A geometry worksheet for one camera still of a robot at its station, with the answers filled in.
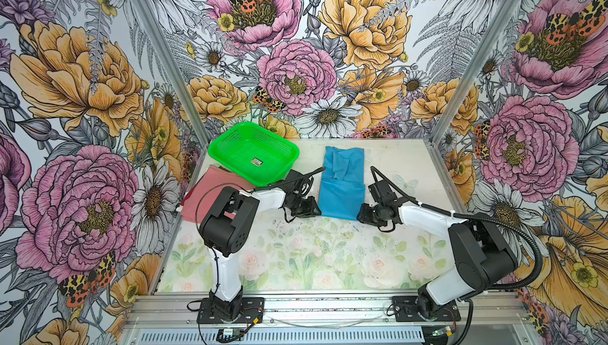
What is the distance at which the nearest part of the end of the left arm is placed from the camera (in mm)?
844

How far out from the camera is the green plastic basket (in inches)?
44.4

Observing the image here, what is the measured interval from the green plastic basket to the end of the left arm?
235 millimetres
